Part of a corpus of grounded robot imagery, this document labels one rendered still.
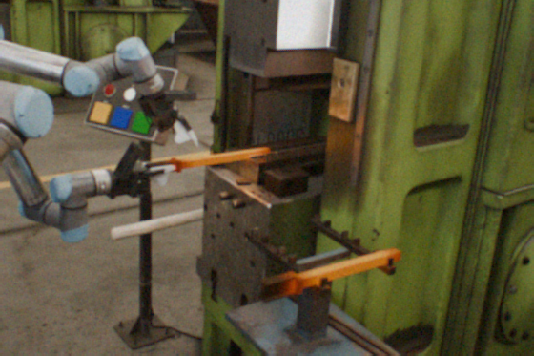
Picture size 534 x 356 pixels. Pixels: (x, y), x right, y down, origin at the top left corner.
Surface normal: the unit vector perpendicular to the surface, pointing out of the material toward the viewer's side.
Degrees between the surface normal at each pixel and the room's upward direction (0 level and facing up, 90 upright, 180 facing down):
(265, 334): 0
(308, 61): 90
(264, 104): 90
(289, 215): 90
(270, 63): 90
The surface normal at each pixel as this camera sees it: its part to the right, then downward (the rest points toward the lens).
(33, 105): 0.94, 0.11
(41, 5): 0.49, 0.31
